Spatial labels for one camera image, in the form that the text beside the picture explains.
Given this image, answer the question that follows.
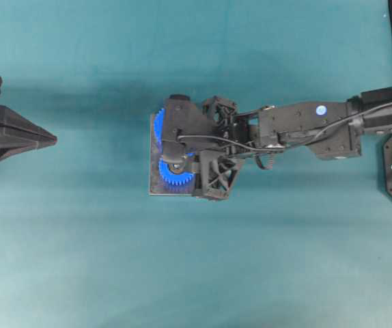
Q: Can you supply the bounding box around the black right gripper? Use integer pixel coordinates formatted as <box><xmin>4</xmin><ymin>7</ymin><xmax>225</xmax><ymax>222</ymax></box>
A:
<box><xmin>192</xmin><ymin>96</ymin><xmax>239</xmax><ymax>201</ymax></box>

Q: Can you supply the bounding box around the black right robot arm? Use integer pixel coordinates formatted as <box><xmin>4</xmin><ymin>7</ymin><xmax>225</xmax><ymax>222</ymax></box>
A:
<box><xmin>192</xmin><ymin>87</ymin><xmax>392</xmax><ymax>200</ymax></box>

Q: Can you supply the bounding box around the silver bearing with shaft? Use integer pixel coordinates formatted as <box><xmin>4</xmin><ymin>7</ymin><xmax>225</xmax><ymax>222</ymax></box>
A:
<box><xmin>168</xmin><ymin>163</ymin><xmax>184</xmax><ymax>175</ymax></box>

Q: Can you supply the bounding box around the small blue plastic gear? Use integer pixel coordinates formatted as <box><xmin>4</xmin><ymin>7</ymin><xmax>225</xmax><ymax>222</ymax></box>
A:
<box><xmin>158</xmin><ymin>156</ymin><xmax>195</xmax><ymax>187</ymax></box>

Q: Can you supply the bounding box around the large blue plastic gear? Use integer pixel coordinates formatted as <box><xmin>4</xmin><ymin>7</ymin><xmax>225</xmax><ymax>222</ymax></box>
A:
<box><xmin>154</xmin><ymin>108</ymin><xmax>165</xmax><ymax>147</ymax></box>

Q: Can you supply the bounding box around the teal table mat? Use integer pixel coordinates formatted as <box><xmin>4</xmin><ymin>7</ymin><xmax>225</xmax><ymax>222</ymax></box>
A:
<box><xmin>0</xmin><ymin>1</ymin><xmax>392</xmax><ymax>327</ymax></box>

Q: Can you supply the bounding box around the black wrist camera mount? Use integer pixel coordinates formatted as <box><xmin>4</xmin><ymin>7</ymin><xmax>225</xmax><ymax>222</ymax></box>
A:
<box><xmin>161</xmin><ymin>94</ymin><xmax>216</xmax><ymax>164</ymax></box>

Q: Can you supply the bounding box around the grey metal base plate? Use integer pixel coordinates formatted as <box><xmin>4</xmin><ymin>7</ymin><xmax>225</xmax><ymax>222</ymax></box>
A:
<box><xmin>148</xmin><ymin>113</ymin><xmax>195</xmax><ymax>196</ymax></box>

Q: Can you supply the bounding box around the black camera cable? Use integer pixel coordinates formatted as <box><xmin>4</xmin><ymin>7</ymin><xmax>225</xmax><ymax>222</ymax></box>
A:
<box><xmin>177</xmin><ymin>100</ymin><xmax>392</xmax><ymax>151</ymax></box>

